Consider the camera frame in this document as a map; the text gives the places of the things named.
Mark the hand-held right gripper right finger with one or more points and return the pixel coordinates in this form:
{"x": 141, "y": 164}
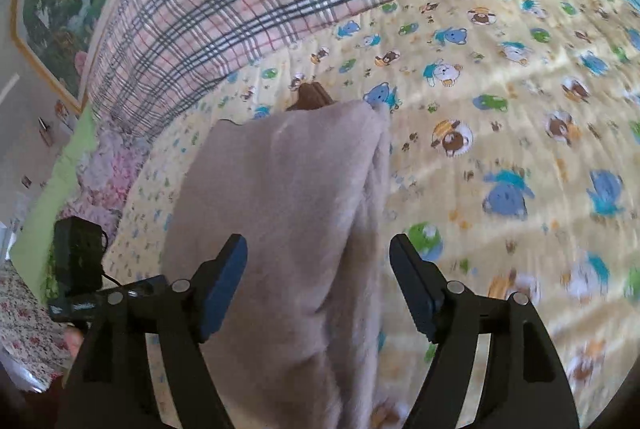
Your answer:
{"x": 415, "y": 289}

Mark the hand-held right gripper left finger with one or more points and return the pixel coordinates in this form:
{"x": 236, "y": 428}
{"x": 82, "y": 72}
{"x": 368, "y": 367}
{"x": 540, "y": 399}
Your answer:
{"x": 225, "y": 289}

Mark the beige knit sweater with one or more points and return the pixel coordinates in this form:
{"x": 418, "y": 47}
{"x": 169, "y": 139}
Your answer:
{"x": 280, "y": 209}

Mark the person's left hand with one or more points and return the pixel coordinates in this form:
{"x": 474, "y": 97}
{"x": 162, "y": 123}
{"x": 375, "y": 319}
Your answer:
{"x": 75, "y": 340}

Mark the light green blanket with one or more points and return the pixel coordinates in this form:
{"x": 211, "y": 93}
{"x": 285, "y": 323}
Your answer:
{"x": 55, "y": 189}

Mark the floral bed sheet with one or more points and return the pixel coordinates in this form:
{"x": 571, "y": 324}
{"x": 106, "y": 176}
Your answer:
{"x": 25, "y": 324}

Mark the pink white fluffy blanket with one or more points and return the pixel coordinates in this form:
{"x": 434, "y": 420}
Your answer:
{"x": 105, "y": 174}

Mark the yellow bear print blanket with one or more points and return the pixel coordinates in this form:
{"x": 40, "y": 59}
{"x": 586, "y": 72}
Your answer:
{"x": 500, "y": 134}

